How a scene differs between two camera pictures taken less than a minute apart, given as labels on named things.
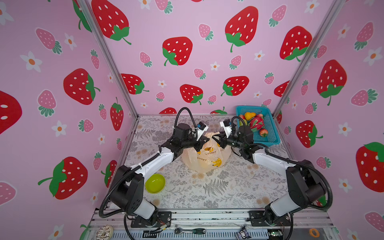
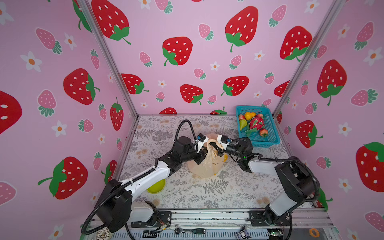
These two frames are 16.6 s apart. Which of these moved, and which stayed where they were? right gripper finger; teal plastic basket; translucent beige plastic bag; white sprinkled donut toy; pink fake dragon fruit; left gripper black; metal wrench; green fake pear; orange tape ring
Moved: right gripper finger; translucent beige plastic bag; left gripper black
Stayed: white sprinkled donut toy; green fake pear; teal plastic basket; pink fake dragon fruit; orange tape ring; metal wrench
